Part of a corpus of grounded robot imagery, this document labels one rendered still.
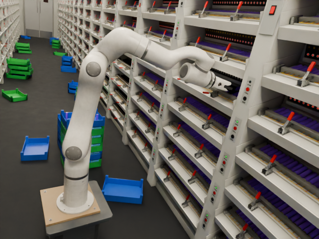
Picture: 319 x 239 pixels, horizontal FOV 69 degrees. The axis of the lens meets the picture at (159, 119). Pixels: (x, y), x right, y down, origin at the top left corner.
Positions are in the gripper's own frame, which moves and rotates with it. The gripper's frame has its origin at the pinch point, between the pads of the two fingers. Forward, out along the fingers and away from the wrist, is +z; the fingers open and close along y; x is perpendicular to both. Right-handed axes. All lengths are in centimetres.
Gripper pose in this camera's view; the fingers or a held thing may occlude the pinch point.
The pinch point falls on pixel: (230, 87)
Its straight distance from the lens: 128.8
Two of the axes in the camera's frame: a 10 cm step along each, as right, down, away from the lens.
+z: 8.3, 1.6, 5.3
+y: -4.3, -4.1, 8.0
